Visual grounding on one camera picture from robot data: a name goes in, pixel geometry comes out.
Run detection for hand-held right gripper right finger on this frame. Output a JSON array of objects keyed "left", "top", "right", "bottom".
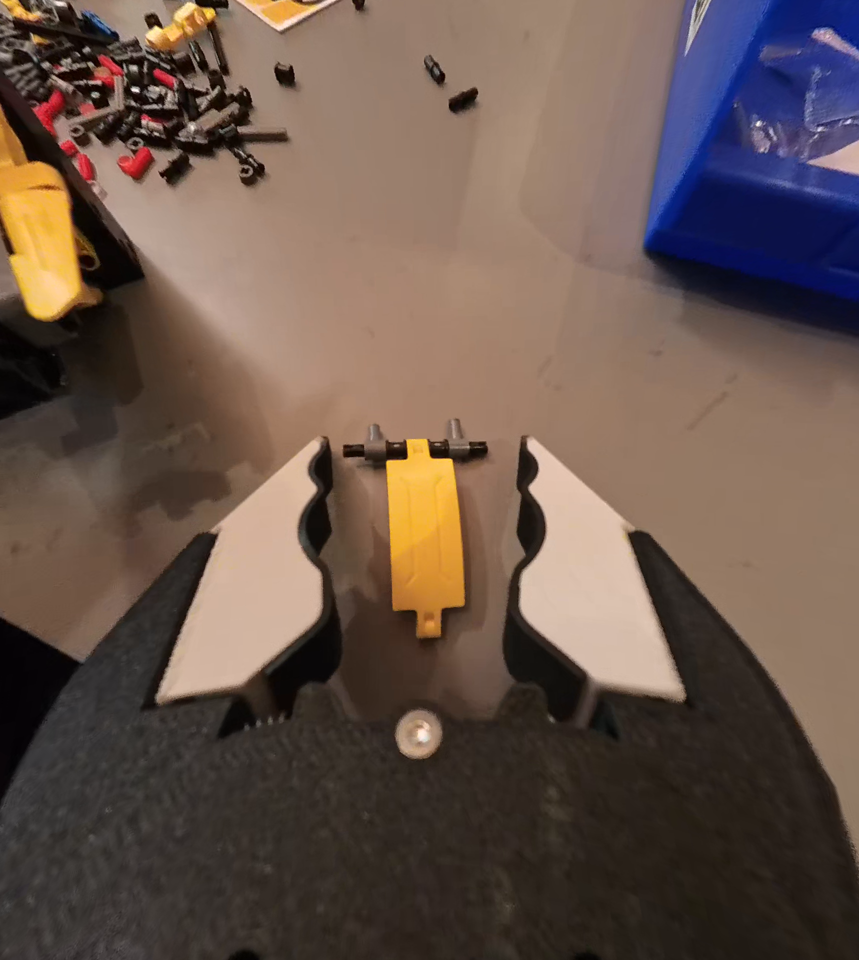
[{"left": 503, "top": 435, "right": 687, "bottom": 729}]

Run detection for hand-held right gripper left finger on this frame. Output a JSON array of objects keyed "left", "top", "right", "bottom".
[{"left": 153, "top": 437, "right": 342, "bottom": 732}]

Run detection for yellow brick panel with axle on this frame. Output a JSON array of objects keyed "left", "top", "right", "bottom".
[{"left": 341, "top": 417, "right": 489, "bottom": 640}]

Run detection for yellow black toy brick model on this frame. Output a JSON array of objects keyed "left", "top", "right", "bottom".
[{"left": 0, "top": 11, "right": 147, "bottom": 430}]

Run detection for blue plastic bin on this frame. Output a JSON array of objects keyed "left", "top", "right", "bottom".
[{"left": 643, "top": 0, "right": 859, "bottom": 315}]

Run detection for pile of small brick pieces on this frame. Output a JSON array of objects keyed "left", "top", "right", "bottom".
[{"left": 0, "top": 0, "right": 290, "bottom": 186}]

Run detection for clear plastic bag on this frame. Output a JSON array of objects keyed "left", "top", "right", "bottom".
[{"left": 733, "top": 26, "right": 859, "bottom": 185}]

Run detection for yellow printed leaflet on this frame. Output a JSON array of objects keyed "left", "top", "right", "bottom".
[{"left": 234, "top": 0, "right": 342, "bottom": 33}]

